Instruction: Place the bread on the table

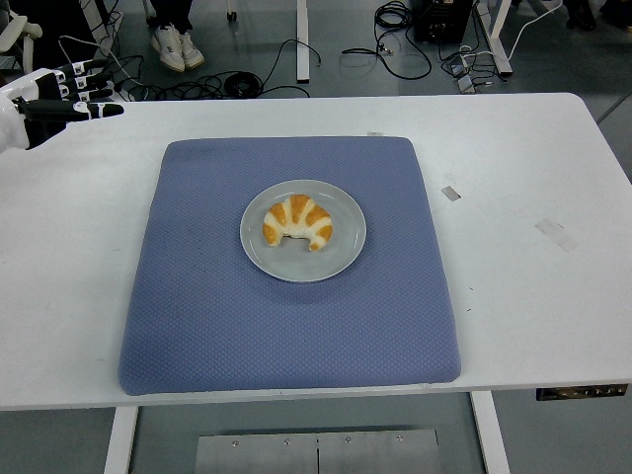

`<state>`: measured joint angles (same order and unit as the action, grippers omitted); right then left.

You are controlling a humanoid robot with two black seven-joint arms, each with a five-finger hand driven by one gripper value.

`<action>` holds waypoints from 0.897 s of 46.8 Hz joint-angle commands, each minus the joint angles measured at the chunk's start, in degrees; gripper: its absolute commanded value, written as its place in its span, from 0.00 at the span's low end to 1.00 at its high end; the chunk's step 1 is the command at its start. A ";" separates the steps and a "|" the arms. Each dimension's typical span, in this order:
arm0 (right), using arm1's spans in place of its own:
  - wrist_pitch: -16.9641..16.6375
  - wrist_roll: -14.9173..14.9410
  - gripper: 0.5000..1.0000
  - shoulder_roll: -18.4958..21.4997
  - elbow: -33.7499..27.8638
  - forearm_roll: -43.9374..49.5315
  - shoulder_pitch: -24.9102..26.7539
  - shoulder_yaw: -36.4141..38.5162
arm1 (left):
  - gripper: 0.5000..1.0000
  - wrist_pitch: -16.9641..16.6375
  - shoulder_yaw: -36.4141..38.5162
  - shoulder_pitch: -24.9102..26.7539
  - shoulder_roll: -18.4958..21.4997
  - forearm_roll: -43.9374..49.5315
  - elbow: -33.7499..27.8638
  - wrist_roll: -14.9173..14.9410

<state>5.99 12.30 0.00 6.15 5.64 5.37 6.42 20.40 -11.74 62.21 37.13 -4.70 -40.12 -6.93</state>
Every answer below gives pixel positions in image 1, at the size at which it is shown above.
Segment long black cable loop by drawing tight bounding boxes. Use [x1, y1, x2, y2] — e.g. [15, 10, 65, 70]
[341, 22, 434, 80]

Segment person's legs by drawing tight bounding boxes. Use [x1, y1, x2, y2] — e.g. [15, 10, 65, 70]
[146, 0, 195, 35]

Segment black table control panel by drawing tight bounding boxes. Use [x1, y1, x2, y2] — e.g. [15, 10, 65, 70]
[536, 383, 629, 402]

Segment grey metal plate with screws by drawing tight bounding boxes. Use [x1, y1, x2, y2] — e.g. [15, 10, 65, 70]
[195, 429, 440, 474]

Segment grey round plate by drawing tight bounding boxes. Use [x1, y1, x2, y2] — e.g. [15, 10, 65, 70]
[239, 178, 368, 284]

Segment coiled black cable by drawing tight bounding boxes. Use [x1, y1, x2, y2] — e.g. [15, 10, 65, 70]
[373, 0, 412, 31]
[224, 71, 263, 98]

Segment golden croissant bread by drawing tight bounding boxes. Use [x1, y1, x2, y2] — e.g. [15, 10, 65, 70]
[262, 194, 333, 253]

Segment black equipment box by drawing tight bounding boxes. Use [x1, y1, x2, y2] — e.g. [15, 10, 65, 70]
[413, 0, 475, 44]

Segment blue quilted mat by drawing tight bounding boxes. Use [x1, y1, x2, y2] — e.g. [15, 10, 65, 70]
[117, 136, 463, 398]

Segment clear tape piece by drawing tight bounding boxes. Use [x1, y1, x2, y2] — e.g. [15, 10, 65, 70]
[534, 217, 580, 253]

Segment white cable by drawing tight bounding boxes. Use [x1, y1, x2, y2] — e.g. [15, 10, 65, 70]
[507, 0, 565, 60]

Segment white desk leg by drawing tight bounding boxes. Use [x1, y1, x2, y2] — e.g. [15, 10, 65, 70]
[476, 0, 514, 76]
[295, 0, 311, 83]

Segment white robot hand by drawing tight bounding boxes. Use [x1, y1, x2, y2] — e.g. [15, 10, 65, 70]
[0, 58, 125, 154]

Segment white office chair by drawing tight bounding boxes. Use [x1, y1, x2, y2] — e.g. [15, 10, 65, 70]
[0, 10, 44, 75]

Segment thin black cable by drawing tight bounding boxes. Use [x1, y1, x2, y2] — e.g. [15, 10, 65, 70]
[256, 38, 325, 98]

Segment white table leg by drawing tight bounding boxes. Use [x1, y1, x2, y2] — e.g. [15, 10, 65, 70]
[102, 406, 140, 474]
[468, 390, 512, 474]

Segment person's dark shoe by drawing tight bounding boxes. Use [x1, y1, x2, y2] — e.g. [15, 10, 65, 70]
[565, 0, 598, 31]

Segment person's white shoe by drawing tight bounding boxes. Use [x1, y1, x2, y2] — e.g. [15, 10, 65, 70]
[150, 24, 187, 73]
[178, 33, 205, 69]

